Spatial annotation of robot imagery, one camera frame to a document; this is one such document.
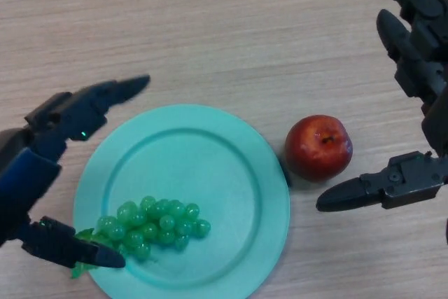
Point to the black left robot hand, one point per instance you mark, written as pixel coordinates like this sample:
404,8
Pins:
24,180

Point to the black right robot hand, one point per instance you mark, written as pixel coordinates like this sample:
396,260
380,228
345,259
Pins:
423,64

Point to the green grape bunch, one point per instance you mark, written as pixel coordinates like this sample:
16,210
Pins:
157,218

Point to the teal round plate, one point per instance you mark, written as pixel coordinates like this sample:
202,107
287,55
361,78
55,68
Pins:
210,173

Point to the red apple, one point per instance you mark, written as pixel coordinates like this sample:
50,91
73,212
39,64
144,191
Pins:
315,152

